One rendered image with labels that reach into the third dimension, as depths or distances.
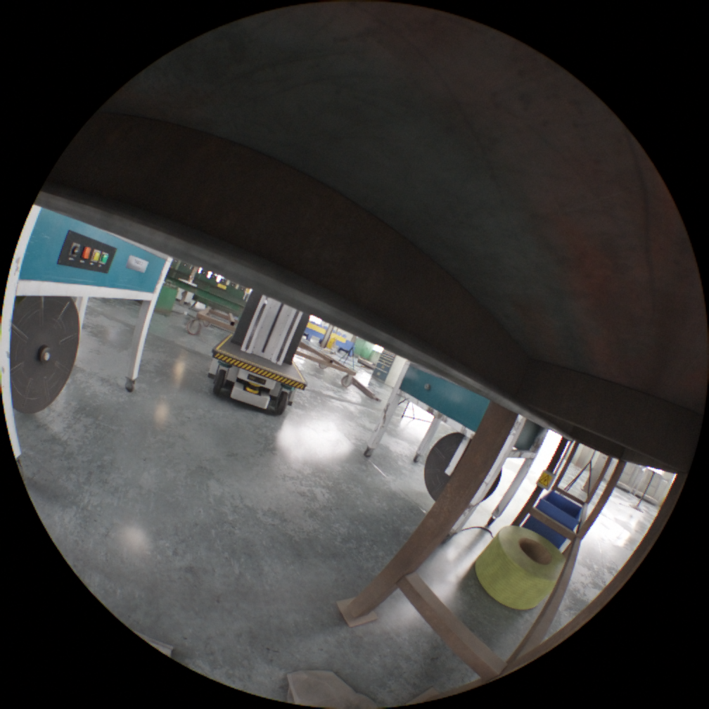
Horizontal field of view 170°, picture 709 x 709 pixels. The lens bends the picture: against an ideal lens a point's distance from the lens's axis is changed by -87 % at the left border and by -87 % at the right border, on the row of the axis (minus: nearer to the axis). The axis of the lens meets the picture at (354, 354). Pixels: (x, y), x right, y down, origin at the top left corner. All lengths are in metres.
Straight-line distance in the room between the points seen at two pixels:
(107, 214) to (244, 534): 0.84
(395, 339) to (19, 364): 1.03
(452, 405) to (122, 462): 1.46
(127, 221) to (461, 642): 0.70
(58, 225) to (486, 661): 1.24
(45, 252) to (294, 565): 1.08
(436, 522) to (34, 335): 1.22
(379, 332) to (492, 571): 1.11
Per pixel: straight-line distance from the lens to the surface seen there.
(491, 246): 0.19
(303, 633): 0.75
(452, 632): 0.59
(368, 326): 0.16
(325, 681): 0.70
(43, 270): 0.76
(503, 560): 1.14
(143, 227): 0.16
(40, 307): 1.00
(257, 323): 1.85
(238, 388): 1.64
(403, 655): 0.84
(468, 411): 1.20
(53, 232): 0.75
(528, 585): 1.15
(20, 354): 1.01
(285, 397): 1.72
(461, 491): 0.48
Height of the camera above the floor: 0.68
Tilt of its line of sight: 2 degrees down
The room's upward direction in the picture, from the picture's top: 23 degrees clockwise
